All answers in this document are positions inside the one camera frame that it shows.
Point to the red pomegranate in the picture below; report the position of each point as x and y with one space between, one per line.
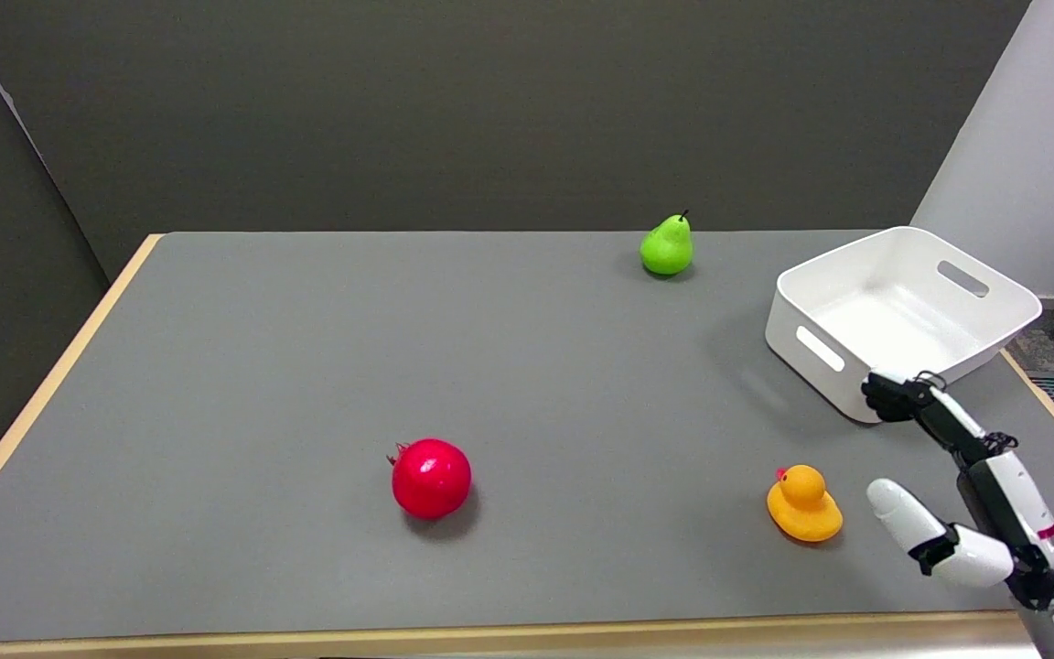
432 478

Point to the yellow rubber duck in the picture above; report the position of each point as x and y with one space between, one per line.
803 505

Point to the green pear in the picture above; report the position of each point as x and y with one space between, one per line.
667 247

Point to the white plastic bin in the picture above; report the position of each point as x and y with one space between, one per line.
893 320

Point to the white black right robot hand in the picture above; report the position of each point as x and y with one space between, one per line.
984 494

